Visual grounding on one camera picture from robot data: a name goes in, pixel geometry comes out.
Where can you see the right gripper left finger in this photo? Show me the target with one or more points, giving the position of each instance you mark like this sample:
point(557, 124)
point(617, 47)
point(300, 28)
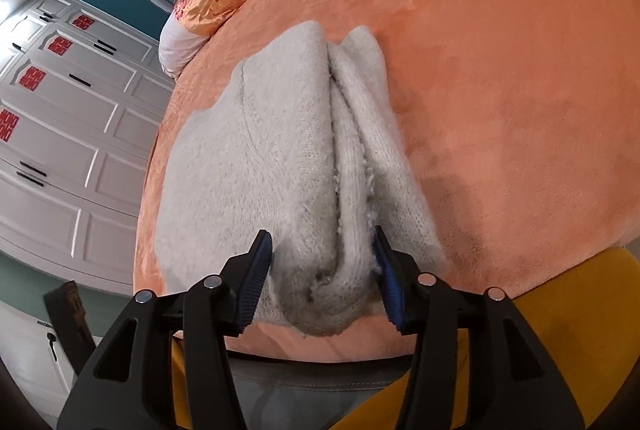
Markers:
point(127, 381)

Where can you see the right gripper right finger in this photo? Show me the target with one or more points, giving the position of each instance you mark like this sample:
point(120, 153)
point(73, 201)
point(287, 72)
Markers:
point(513, 382)

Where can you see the cream knitted sweater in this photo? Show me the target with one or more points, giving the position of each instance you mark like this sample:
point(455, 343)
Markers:
point(302, 143)

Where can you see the yellow top of person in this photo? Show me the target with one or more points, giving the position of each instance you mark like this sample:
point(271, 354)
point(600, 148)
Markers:
point(587, 318)

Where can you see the grey trousers of person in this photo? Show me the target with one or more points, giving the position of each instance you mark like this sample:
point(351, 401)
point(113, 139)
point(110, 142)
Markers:
point(279, 394)

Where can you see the white panelled wardrobe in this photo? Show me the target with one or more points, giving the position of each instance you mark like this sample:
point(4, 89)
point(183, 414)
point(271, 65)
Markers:
point(82, 98)

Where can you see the white long pillow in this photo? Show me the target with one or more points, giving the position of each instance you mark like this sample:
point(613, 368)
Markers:
point(178, 46)

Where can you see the orange velvet bedspread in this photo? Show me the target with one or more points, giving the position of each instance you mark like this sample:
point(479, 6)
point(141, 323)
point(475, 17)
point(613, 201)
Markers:
point(520, 119)

